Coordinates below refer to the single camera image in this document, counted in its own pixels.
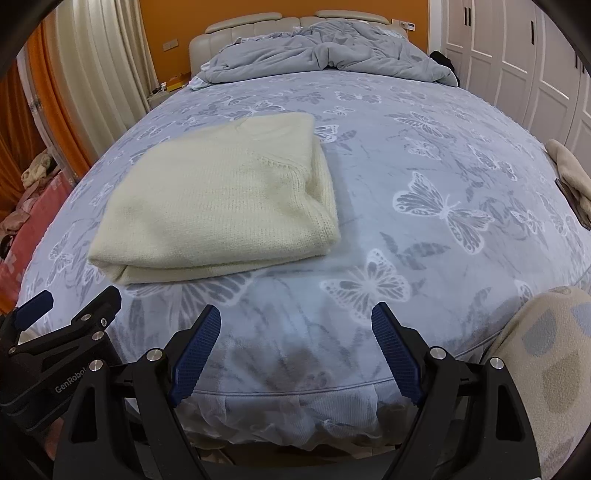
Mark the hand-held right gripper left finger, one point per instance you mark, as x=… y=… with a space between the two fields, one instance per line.
x=194 y=350

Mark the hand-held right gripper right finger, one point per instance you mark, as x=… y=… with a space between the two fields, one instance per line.
x=397 y=355

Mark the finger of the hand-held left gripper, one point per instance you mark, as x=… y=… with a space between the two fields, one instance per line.
x=99 y=309
x=34 y=307

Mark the cream knit sweater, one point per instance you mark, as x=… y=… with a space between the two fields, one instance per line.
x=207 y=198

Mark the pile of beige clothes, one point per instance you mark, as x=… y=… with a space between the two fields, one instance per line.
x=39 y=166

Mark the pink cloth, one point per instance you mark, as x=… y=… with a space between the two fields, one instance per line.
x=27 y=244

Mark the beige dotted pajama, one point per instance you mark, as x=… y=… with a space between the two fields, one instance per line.
x=531 y=369

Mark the orange curtain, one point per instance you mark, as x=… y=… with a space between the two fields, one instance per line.
x=27 y=120

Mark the bed with butterfly sheet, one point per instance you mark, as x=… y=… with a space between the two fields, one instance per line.
x=415 y=138

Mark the white nightstand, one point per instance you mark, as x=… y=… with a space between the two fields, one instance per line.
x=161 y=97

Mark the cream curtain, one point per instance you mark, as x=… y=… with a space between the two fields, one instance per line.
x=101 y=60

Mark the beige fleece cloth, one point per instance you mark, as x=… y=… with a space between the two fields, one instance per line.
x=570 y=170

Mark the dark cloth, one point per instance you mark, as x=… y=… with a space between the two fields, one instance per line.
x=443 y=62

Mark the grey duvet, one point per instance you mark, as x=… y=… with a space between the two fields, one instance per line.
x=323 y=50

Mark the white panelled wardrobe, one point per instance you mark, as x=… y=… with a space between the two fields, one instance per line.
x=508 y=46

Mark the white wall socket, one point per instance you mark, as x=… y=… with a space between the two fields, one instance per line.
x=170 y=45

